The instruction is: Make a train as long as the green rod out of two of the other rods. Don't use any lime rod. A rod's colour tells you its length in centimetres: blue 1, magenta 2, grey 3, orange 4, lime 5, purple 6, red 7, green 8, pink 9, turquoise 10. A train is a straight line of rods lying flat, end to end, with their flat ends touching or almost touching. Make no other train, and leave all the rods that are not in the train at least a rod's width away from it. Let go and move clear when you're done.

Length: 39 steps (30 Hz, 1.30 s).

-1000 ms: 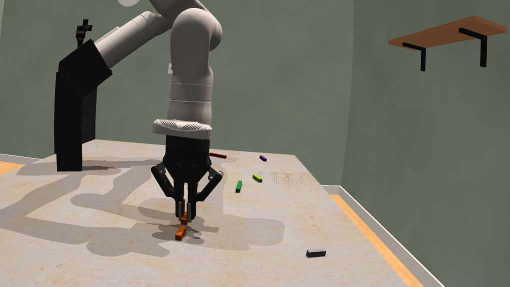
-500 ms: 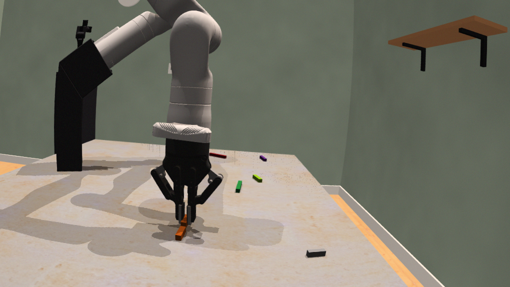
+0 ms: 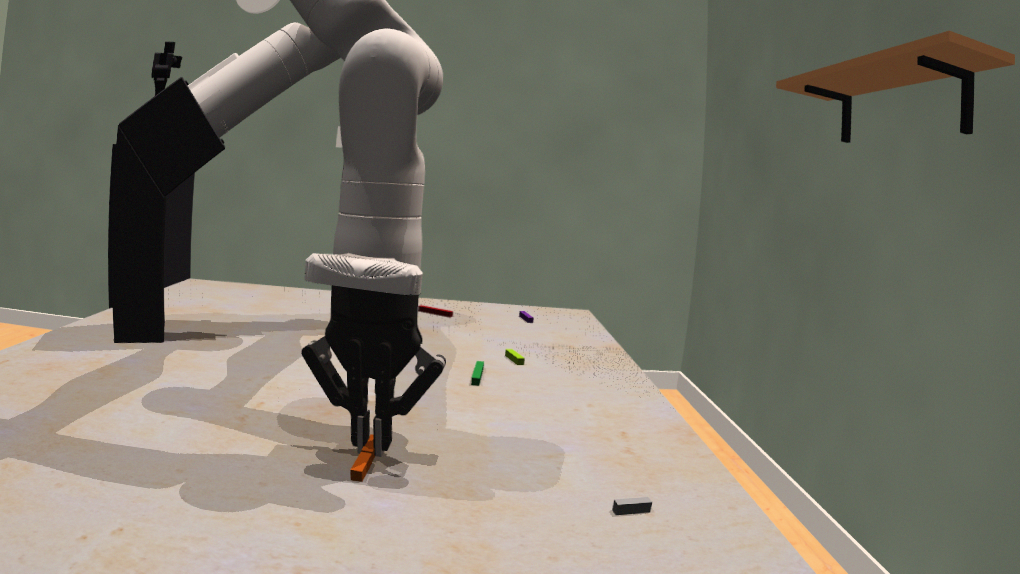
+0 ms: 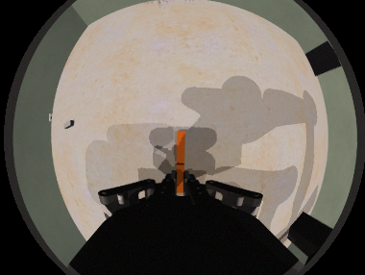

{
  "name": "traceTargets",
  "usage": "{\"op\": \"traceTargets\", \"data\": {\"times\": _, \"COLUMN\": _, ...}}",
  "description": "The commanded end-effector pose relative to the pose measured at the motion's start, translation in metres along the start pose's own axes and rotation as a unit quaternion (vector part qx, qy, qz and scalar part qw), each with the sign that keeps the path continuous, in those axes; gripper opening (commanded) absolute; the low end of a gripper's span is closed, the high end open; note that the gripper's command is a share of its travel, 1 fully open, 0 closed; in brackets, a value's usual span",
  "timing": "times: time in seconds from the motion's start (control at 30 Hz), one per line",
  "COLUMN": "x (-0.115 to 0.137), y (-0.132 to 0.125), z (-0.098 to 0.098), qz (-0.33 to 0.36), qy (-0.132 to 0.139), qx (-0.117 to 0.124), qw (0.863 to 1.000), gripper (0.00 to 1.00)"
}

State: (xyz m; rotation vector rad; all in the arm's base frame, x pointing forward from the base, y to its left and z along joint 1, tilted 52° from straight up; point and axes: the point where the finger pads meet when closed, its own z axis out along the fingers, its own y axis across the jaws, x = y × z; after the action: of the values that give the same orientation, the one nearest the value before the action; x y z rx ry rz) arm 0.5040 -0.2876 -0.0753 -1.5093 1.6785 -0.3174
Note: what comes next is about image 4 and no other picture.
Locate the orange rod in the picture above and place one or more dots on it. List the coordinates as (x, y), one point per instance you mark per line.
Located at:
(180, 146)
(180, 171)

